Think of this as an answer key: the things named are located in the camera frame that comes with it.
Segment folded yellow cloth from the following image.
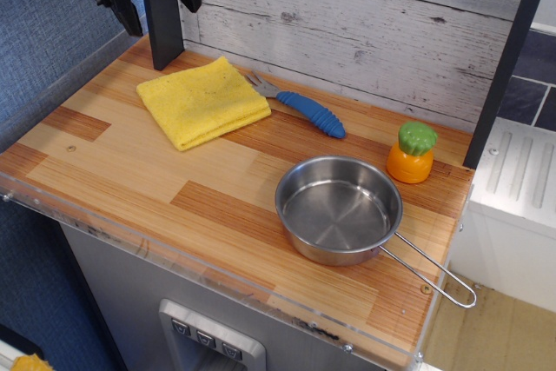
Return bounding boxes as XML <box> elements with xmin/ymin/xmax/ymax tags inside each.
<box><xmin>136</xmin><ymin>56</ymin><xmax>271</xmax><ymax>151</ymax></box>

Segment clear acrylic edge guard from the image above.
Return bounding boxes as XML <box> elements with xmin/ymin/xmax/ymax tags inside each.
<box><xmin>0</xmin><ymin>173</ymin><xmax>475</xmax><ymax>368</ymax></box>

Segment grey toy kitchen cabinet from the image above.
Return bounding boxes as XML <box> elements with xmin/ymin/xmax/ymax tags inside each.
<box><xmin>58</xmin><ymin>221</ymin><xmax>387</xmax><ymax>371</ymax></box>

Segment orange toy carrot green top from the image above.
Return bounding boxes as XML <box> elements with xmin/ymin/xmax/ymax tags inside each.
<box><xmin>387</xmin><ymin>121</ymin><xmax>438</xmax><ymax>184</ymax></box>

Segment silver dispenser button panel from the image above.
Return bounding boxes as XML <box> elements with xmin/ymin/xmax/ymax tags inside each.
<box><xmin>158</xmin><ymin>299</ymin><xmax>267</xmax><ymax>370</ymax></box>

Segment yellow object at bottom left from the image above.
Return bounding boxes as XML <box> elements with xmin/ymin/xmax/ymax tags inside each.
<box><xmin>10</xmin><ymin>354</ymin><xmax>54</xmax><ymax>371</ymax></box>

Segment white toy drainboard unit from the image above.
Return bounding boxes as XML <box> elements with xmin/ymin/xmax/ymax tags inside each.
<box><xmin>450</xmin><ymin>118</ymin><xmax>555</xmax><ymax>311</ymax></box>

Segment dark grey corner post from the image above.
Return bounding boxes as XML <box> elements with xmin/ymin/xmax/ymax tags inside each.
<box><xmin>143</xmin><ymin>0</ymin><xmax>184</xmax><ymax>70</ymax></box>

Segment blue handled toy fork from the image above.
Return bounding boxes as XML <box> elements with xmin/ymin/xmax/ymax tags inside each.
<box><xmin>245</xmin><ymin>72</ymin><xmax>347</xmax><ymax>139</ymax></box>

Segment steel pan with wire handle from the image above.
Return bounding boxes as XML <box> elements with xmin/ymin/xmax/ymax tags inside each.
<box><xmin>275</xmin><ymin>156</ymin><xmax>477</xmax><ymax>308</ymax></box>

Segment dark right frame post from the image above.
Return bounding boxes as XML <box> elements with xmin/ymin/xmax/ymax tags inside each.
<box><xmin>463</xmin><ymin>0</ymin><xmax>540</xmax><ymax>169</ymax></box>

